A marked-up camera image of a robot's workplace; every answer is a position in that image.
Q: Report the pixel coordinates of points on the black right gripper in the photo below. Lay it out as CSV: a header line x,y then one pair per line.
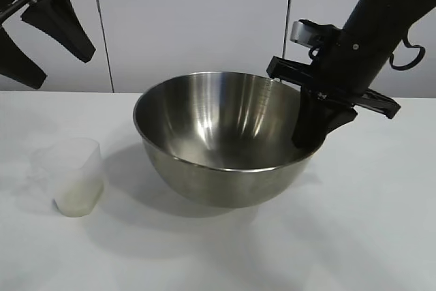
x,y
357,62

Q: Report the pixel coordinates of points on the stainless steel mixing bowl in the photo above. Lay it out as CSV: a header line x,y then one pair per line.
x,y
204,117

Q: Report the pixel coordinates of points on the translucent plastic measuring cup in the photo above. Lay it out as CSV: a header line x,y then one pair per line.
x,y
80,165

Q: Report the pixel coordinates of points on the white rice grains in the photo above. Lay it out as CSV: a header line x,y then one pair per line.
x,y
80,199

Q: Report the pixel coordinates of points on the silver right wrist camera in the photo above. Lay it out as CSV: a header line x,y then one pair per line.
x,y
301,32

